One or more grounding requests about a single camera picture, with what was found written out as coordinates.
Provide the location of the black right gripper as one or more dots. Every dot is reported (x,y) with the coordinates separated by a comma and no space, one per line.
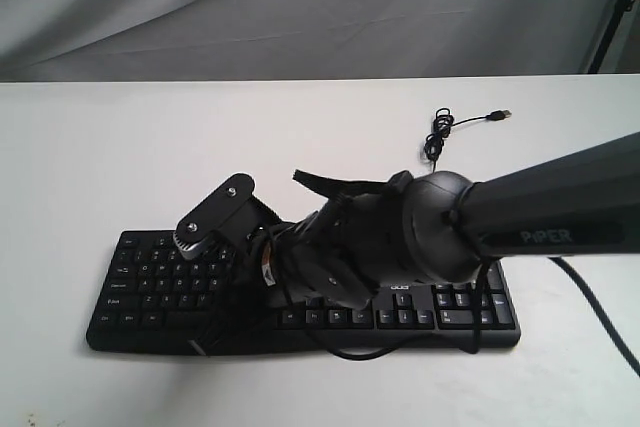
(290,262)

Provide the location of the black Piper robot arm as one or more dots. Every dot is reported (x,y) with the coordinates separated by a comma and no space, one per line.
(443,227)

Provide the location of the grey backdrop cloth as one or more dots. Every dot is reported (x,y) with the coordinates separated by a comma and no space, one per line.
(173,40)

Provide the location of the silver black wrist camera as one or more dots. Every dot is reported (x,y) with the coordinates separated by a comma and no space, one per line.
(229,216)

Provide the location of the black tripod stand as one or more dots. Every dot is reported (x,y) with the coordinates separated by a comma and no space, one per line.
(604,37)

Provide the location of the black acer keyboard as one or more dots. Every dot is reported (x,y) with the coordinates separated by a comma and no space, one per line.
(154,302)

